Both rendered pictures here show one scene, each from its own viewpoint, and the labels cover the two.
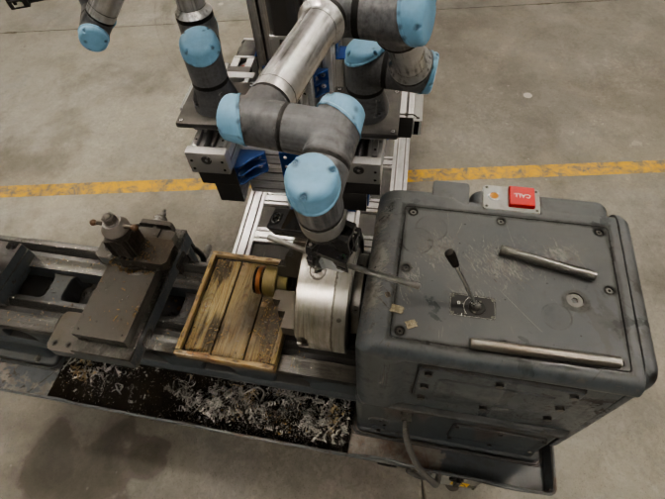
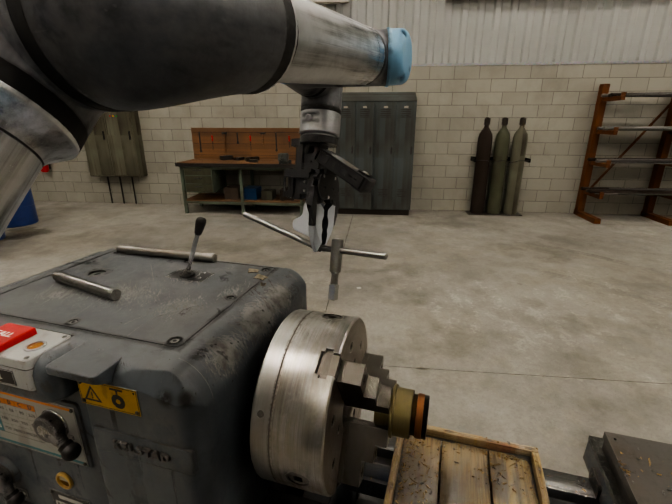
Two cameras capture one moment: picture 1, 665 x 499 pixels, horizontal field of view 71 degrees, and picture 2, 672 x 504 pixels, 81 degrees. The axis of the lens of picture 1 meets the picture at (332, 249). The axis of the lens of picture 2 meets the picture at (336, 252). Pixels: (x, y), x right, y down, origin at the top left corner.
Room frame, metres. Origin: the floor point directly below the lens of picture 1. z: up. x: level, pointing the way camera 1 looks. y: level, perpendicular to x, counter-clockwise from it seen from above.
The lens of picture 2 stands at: (1.22, 0.06, 1.58)
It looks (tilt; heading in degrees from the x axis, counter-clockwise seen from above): 19 degrees down; 182
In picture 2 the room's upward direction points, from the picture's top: straight up
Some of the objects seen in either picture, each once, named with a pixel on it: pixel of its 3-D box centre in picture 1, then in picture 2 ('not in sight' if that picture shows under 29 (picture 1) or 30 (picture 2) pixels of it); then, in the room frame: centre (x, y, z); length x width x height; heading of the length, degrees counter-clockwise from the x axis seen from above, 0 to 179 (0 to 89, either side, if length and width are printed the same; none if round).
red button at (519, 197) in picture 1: (521, 198); (4, 339); (0.70, -0.47, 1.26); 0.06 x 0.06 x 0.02; 75
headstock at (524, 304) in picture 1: (483, 307); (146, 373); (0.52, -0.37, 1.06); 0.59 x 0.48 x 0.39; 75
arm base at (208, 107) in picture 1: (213, 89); not in sight; (1.31, 0.33, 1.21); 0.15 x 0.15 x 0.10
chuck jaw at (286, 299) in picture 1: (291, 315); (372, 374); (0.54, 0.12, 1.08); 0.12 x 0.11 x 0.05; 165
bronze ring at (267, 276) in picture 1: (272, 281); (401, 411); (0.64, 0.17, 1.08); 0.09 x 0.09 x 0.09; 75
